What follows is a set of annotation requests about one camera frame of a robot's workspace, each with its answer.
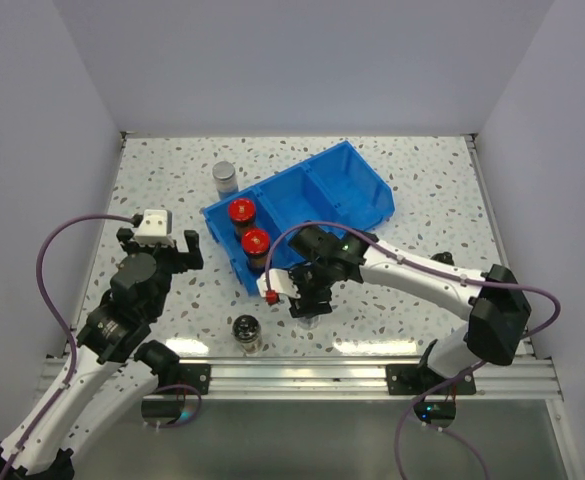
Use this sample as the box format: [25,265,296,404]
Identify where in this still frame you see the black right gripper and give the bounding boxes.
[283,258,336,317]

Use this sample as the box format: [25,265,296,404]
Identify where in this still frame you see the silver lid blue label jar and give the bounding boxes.
[298,315,321,330]

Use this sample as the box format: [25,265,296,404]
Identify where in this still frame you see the black lid spice jar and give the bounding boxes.
[232,315,263,355]

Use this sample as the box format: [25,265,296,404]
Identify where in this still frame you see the red lid sauce jar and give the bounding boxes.
[228,197,257,239]
[241,228,271,271]

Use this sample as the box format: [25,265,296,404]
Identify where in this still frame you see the silver lid white pepper jar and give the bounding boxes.
[212,161,239,200]

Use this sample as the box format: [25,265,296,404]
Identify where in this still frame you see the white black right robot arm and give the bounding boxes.
[288,225,531,393]

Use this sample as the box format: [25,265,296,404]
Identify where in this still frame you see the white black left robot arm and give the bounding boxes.
[0,226,206,479]

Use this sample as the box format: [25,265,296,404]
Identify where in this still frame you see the blue plastic divided bin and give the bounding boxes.
[203,141,395,296]

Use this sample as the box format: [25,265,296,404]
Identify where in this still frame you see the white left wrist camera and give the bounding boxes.
[132,209,175,247]

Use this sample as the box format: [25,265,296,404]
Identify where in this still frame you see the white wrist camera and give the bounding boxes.
[132,209,175,247]
[256,269,300,305]

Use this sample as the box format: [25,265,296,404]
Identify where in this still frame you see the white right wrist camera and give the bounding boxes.
[256,269,300,305]

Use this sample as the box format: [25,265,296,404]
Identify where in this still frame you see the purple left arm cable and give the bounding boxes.
[0,213,203,480]

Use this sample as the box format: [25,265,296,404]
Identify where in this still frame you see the aluminium front rail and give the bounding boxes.
[36,355,558,401]

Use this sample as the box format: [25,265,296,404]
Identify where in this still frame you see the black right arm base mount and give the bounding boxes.
[385,364,477,396]

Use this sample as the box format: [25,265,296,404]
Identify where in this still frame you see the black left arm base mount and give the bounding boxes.
[151,363,212,396]

